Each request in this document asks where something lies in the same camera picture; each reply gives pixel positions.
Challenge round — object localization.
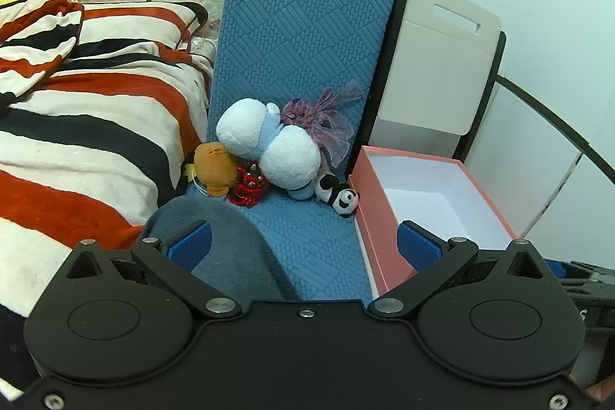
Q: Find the blue quilted cushion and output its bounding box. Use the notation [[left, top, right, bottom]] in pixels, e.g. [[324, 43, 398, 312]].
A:
[[144, 0, 395, 300]]

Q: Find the purple sheer scrunchie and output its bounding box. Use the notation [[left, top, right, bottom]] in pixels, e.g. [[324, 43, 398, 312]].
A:
[[281, 80, 366, 168]]

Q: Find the white and blue plush duck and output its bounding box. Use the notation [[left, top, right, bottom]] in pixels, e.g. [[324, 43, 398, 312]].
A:
[[216, 98, 322, 202]]

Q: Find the small panda plush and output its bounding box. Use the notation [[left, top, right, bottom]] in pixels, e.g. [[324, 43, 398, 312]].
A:
[[314, 174, 360, 219]]

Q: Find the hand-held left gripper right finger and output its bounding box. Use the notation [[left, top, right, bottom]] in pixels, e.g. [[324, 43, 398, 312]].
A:
[[369, 222, 546, 319]]

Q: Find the beige plastic cabinet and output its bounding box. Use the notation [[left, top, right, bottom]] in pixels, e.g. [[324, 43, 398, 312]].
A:
[[372, 0, 500, 163]]

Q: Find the grey cloth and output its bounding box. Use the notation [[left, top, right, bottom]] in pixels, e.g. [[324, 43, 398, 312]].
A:
[[141, 195, 299, 300]]

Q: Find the orange plush toy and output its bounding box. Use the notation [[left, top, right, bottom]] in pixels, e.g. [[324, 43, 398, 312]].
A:
[[185, 142, 238, 198]]

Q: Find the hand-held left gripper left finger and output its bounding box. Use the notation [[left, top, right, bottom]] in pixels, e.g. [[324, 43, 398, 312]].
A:
[[65, 220, 241, 319]]

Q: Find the pink cardboard box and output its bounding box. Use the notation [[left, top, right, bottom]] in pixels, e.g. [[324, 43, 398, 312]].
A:
[[348, 146, 520, 298]]

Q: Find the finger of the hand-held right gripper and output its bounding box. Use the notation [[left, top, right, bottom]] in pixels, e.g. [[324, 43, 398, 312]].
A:
[[548, 260, 615, 295]]

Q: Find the black cable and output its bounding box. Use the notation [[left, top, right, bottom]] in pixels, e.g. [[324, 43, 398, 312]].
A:
[[495, 74, 615, 185]]

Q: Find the red figurine toy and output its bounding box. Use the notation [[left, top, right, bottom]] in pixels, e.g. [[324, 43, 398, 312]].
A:
[[228, 165, 266, 208]]

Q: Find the red black striped blanket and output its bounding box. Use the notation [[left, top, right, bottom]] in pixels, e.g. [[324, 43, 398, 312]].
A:
[[0, 0, 214, 396]]

